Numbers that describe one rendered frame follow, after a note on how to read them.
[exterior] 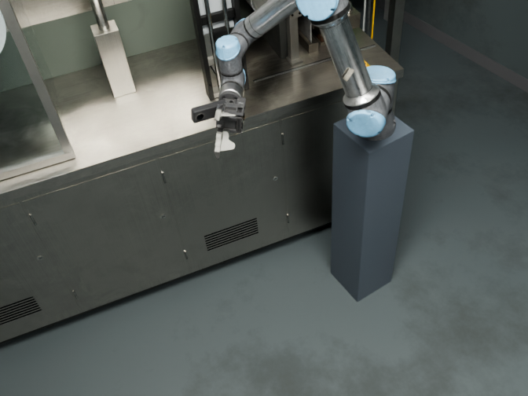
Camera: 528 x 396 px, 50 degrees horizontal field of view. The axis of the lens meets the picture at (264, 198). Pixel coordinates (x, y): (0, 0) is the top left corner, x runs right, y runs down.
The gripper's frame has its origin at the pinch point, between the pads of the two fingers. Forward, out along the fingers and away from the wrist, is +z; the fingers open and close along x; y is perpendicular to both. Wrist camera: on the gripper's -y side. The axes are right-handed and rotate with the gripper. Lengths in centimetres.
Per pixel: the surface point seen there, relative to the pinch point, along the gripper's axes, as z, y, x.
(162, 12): -88, -34, 10
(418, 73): -195, 109, 96
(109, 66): -52, -47, 14
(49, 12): -69, -73, 4
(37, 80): -16, -57, -4
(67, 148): -16, -53, 24
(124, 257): -14, -40, 81
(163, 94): -53, -27, 25
